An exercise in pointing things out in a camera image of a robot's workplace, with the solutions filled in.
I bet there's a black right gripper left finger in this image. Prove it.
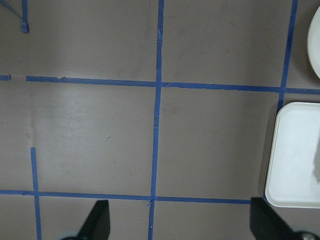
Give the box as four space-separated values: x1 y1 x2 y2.
77 200 111 240

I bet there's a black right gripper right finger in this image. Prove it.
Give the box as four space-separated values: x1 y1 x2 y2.
250 197 304 240

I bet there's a white round plate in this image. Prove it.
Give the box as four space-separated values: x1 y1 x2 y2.
307 7 320 78

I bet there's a white square foam tray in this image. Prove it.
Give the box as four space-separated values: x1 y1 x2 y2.
264 102 320 209

